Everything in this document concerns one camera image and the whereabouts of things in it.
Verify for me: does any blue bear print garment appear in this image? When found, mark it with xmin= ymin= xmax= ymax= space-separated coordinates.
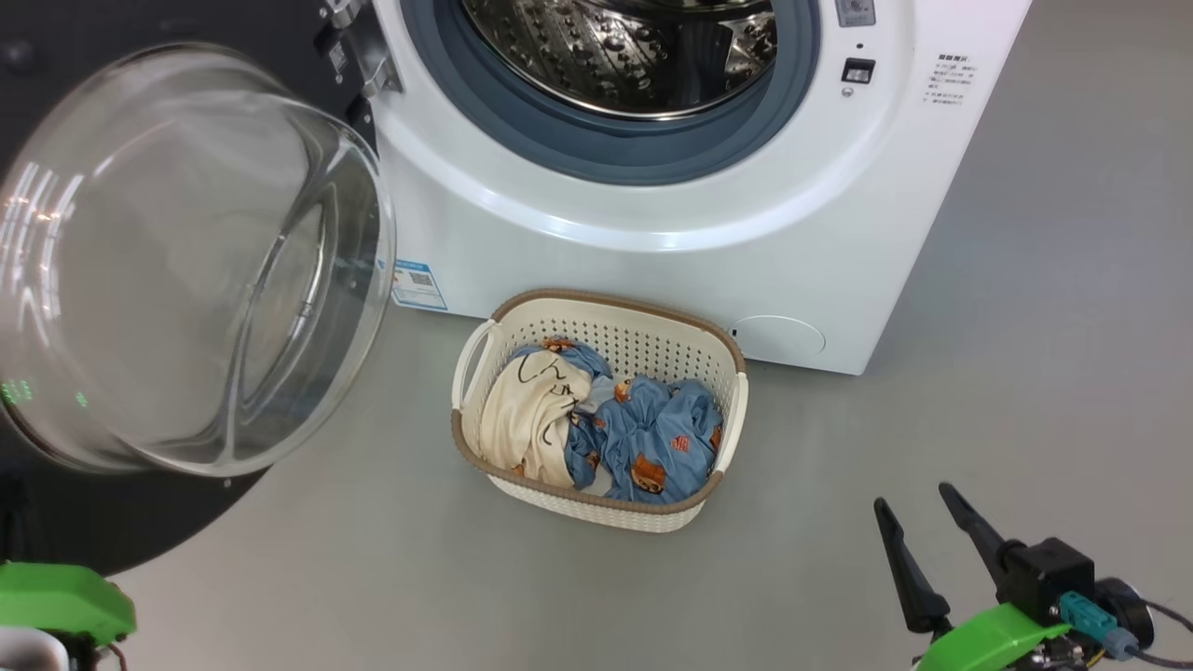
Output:
xmin=508 ymin=337 xmax=725 ymax=505

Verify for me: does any cream perforated laundry basket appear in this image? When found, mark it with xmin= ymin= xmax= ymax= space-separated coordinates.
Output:
xmin=451 ymin=288 xmax=749 ymax=534

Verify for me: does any black round glass washer door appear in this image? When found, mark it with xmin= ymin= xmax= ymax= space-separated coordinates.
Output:
xmin=0 ymin=0 xmax=397 ymax=577

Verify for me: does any blue energy label sticker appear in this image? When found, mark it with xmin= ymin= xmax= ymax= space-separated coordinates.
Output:
xmin=391 ymin=259 xmax=448 ymax=311

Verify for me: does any thin black right camera cable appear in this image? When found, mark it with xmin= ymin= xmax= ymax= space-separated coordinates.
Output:
xmin=1123 ymin=596 xmax=1193 ymax=671

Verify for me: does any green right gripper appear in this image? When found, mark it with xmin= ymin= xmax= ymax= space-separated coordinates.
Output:
xmin=873 ymin=483 xmax=1073 ymax=671

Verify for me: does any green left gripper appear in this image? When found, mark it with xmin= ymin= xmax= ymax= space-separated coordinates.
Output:
xmin=0 ymin=561 xmax=137 ymax=671

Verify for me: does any cream garment with black lines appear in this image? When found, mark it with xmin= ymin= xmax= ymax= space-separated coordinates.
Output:
xmin=480 ymin=352 xmax=594 ymax=489

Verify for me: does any white front-load washing machine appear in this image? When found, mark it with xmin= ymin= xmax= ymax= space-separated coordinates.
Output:
xmin=322 ymin=0 xmax=1034 ymax=376

